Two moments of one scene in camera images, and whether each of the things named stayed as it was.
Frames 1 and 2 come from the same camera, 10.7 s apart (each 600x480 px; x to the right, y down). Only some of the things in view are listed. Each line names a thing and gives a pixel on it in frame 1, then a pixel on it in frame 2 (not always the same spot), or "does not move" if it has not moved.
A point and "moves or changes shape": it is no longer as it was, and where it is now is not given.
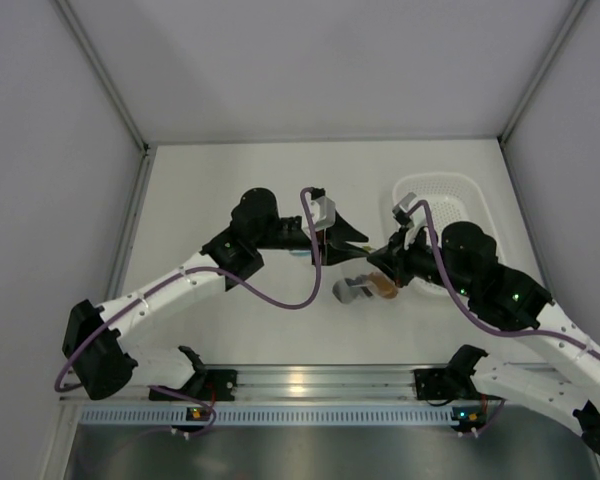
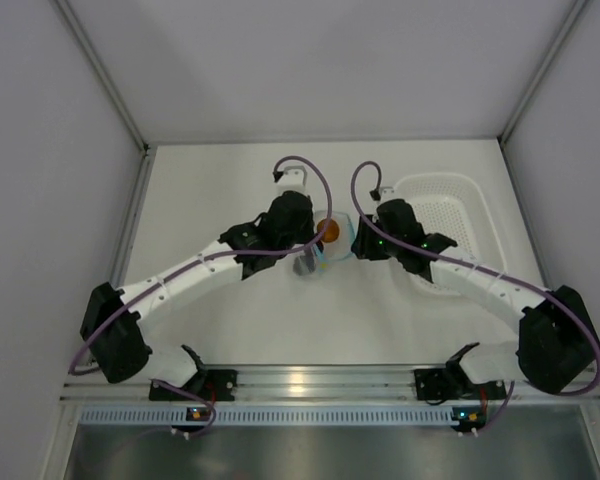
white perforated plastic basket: (453, 197) does not move
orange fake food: (383, 286) moves or changes shape
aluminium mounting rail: (290, 384) does not move
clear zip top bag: (374, 284) moves or changes shape
